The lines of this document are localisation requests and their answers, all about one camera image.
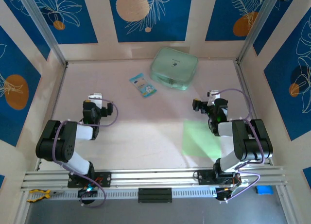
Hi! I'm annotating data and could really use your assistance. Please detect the light green paper sheet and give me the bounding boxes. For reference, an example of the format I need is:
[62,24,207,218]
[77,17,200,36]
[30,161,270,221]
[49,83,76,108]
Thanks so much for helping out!
[181,119,222,159]

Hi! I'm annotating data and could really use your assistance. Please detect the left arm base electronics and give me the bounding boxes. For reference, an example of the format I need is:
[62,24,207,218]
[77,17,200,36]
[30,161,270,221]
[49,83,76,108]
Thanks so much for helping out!
[77,185,98,206]

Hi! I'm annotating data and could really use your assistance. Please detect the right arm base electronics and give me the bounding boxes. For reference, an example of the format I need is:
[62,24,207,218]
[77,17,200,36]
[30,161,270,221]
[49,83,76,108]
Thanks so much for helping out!
[215,175,242,203]

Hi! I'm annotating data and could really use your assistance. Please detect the mint green zip pouch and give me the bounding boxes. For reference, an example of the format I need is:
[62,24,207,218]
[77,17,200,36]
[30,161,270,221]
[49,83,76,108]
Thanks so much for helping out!
[149,47,199,91]

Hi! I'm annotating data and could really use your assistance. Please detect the blue wet wipes packet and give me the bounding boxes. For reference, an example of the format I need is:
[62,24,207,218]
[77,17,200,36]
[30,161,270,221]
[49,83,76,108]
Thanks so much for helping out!
[129,73,158,98]

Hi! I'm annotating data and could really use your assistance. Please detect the blue sponge block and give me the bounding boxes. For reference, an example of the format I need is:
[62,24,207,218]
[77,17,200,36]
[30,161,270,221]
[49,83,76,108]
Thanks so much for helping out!
[254,185,274,196]

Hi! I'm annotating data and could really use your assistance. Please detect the black rectangular block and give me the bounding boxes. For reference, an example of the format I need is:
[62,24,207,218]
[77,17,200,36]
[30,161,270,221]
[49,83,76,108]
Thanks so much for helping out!
[138,188,173,203]

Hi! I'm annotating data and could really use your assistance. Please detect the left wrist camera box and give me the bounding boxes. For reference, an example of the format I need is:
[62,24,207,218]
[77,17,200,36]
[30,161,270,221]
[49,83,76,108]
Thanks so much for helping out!
[88,92,103,107]

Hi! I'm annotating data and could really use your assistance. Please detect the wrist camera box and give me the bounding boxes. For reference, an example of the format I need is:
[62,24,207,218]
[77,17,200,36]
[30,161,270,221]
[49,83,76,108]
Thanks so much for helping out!
[88,92,103,107]
[207,89,221,106]

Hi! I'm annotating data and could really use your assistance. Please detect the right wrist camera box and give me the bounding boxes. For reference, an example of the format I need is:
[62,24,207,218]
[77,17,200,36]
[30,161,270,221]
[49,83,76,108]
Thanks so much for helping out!
[207,89,221,106]

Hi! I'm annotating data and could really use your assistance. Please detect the aluminium side rail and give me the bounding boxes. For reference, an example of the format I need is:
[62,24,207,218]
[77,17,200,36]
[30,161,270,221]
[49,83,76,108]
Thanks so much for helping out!
[36,63,68,172]
[234,61,274,166]

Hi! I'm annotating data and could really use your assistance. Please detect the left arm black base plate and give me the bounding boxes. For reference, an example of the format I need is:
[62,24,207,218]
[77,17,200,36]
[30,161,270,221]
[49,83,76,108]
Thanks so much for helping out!
[67,172,112,188]

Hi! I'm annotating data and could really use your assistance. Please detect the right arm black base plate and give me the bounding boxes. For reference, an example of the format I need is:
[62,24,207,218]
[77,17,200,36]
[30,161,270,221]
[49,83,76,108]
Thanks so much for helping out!
[197,170,241,186]

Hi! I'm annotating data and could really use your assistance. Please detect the aluminium mounting rail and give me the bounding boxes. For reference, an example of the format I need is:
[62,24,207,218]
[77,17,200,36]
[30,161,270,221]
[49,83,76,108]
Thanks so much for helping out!
[20,166,289,192]

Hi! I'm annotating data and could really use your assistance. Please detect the slotted grey cable duct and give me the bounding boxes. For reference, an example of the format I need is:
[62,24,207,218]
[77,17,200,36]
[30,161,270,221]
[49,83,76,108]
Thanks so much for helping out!
[20,187,219,201]

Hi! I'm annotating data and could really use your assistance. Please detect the yellow handled pliers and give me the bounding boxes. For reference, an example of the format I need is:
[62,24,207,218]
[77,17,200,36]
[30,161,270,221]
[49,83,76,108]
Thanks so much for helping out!
[26,189,65,203]

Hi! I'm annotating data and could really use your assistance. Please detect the aluminium frame post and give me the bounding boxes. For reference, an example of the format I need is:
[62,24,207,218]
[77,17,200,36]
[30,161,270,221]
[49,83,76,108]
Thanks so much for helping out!
[237,0,284,64]
[18,0,68,66]

